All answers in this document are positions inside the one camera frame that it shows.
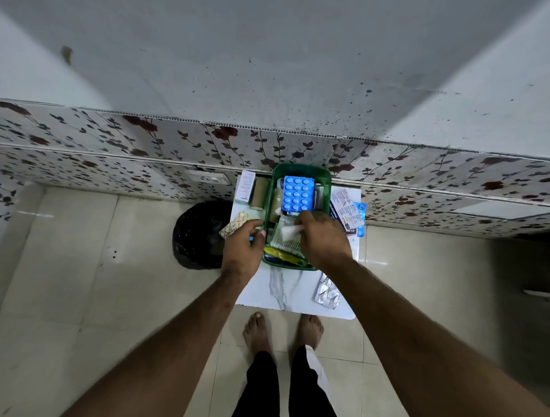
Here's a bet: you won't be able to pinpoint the yellow flat packet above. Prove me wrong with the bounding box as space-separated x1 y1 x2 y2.
263 247 308 268

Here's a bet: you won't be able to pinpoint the silver tablet blister strip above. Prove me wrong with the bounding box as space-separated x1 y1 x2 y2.
314 274 342 310

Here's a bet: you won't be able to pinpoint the person's right hand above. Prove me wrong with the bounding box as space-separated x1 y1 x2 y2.
294 210 354 272

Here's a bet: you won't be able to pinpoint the person's left forearm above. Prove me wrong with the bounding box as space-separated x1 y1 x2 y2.
60 268 255 417

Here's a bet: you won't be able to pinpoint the person's left hand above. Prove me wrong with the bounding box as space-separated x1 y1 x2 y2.
220 219 267 282

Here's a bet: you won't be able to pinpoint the green plastic basket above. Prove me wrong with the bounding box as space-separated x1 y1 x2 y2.
261 162 333 272

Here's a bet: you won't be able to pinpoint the white wall socket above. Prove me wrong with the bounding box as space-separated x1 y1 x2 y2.
186 169 232 186

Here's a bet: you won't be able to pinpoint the light blue blister strip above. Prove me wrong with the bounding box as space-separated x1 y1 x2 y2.
354 202 368 238

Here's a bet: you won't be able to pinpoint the tan bandage roll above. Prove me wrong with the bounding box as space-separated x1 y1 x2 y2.
269 189 283 224

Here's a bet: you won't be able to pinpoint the person's left foot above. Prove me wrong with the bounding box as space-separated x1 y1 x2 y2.
243 312 272 357

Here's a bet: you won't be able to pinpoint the person's right foot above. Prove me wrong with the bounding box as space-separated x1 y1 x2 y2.
296 314 324 351

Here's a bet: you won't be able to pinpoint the beige tablet blister strip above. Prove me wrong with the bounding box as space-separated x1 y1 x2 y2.
219 211 251 239

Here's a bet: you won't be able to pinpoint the white gauze packet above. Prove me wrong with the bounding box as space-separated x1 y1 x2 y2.
280 225 303 245

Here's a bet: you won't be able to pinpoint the brown bandage roll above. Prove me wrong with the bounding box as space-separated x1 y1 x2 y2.
250 176 271 211

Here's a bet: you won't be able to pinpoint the blue tablet blister pack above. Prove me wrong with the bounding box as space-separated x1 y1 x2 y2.
281 176 316 215

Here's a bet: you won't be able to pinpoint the person's right forearm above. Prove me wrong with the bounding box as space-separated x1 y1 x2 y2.
320 254 550 417

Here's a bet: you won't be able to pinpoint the white medicine box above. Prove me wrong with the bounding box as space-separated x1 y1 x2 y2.
234 170 257 203

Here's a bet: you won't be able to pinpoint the person's foot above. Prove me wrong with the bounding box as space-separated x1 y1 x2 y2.
296 314 324 351
243 312 272 357

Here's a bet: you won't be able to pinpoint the black garbage bag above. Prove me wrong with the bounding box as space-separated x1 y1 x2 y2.
172 200 233 270

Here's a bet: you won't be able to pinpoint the black trousers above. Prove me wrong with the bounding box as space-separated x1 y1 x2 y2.
232 345 338 417

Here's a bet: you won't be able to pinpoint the white printed blister strip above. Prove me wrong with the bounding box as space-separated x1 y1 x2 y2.
329 188 361 237

